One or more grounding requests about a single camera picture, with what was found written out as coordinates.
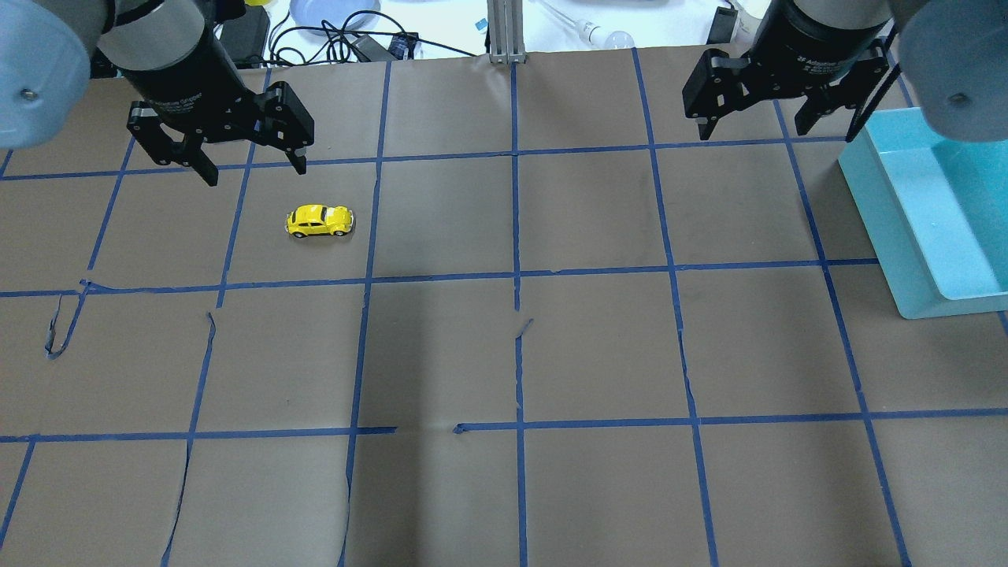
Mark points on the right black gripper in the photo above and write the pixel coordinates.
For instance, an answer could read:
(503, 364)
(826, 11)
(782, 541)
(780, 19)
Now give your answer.
(819, 41)

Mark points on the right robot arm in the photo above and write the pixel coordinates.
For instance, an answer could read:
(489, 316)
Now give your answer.
(954, 54)

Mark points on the light blue plastic bin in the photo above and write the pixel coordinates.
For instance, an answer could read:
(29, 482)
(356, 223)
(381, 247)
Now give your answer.
(935, 211)

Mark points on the black power adapter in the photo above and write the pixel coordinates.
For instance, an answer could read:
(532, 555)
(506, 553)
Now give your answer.
(244, 37)

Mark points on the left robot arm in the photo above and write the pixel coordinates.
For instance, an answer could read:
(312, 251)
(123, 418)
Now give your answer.
(46, 51)

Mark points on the aluminium frame post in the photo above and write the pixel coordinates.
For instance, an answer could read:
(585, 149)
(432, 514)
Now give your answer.
(505, 35)

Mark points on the yellow beetle toy car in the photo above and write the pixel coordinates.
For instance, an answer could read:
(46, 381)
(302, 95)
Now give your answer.
(320, 219)

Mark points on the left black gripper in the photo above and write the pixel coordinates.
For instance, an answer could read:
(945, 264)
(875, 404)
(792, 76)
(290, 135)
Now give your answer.
(183, 76)

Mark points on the blue plate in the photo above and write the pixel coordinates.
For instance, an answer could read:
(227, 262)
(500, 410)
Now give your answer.
(349, 15)

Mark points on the white light bulb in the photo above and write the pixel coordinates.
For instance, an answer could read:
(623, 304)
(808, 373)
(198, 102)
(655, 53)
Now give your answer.
(599, 36)

